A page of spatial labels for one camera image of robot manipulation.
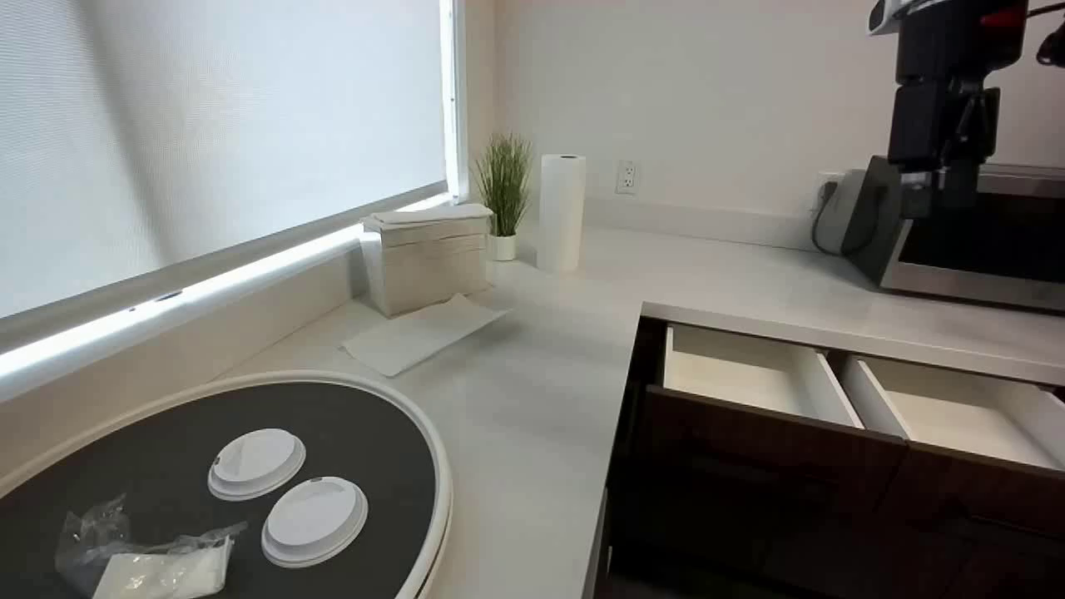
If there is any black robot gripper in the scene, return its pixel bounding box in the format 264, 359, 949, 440
885, 0, 1032, 223

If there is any open dark wooden drawer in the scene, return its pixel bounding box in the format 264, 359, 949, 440
593, 314, 1065, 599

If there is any silver black countertop oven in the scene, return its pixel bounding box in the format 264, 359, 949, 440
879, 165, 1065, 316

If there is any white paper towel roll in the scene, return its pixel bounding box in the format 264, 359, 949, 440
531, 150, 589, 278

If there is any small green plant white pot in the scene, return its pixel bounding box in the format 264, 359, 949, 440
476, 132, 531, 266

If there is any white napkin dispenser box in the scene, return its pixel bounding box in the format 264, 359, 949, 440
357, 200, 494, 319

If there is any flat white paper sheet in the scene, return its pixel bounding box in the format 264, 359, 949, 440
337, 290, 510, 380

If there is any white plastic cup lid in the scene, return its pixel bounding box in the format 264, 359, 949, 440
260, 472, 373, 572
202, 425, 310, 505

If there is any white roller window blind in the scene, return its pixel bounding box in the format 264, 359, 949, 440
0, 0, 458, 326

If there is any round black tray white rim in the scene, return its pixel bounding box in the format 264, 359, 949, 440
0, 369, 456, 599

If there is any clear plastic bag with napkin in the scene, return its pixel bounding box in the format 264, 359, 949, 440
48, 493, 249, 599

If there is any grey appliance with cord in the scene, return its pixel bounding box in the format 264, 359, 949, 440
808, 152, 909, 288

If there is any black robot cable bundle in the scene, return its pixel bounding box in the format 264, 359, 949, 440
1025, 0, 1065, 66

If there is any white wall power outlet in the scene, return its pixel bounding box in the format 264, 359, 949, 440
612, 156, 645, 200

